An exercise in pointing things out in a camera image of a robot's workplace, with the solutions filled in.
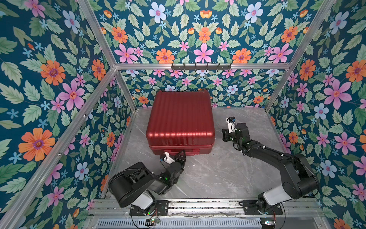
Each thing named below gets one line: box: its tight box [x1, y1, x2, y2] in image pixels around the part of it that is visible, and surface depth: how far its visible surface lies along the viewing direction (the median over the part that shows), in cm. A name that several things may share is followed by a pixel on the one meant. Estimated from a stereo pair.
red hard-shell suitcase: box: [145, 89, 215, 156], surface depth 82 cm
